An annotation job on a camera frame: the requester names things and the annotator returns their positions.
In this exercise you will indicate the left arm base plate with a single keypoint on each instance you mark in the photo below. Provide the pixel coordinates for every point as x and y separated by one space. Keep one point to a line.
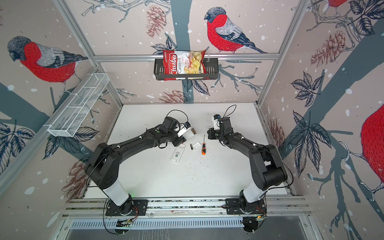
129 208

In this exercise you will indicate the black wall basket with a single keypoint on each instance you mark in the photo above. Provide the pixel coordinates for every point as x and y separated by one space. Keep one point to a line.
207 69

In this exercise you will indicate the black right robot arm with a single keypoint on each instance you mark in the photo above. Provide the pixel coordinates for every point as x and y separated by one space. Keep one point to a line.
267 169

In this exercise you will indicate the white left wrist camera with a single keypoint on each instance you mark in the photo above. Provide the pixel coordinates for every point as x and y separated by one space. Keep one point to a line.
184 128

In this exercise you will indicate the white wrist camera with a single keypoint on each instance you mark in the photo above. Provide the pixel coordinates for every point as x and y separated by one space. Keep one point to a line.
216 121
184 128

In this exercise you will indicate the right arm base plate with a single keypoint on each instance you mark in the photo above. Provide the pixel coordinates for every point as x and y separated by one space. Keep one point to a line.
241 207

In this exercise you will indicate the red cassava chips bag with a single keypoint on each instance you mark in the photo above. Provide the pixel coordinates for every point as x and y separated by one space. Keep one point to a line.
183 62

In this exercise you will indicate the orange black screwdriver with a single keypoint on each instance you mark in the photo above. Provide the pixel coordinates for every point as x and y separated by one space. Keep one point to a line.
204 147

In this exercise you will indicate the white battery cover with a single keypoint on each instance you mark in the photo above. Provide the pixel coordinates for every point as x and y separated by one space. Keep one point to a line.
197 145

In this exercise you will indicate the aluminium mounting rail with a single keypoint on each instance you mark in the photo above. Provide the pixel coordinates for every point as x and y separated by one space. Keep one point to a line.
271 206

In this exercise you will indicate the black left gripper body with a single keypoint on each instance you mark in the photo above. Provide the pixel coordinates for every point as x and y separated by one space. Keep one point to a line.
173 137

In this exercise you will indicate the white wire mesh basket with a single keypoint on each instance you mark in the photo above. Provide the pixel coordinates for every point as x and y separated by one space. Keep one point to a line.
71 118

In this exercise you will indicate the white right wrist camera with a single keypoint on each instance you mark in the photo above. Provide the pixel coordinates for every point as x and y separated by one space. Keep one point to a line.
216 121

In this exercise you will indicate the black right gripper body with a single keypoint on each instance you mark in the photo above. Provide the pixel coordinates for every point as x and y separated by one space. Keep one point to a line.
215 135

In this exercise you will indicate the grey-faced white remote control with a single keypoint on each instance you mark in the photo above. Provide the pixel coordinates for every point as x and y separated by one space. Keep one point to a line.
189 134

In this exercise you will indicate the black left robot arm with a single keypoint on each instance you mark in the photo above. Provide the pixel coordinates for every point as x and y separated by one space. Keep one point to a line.
103 166

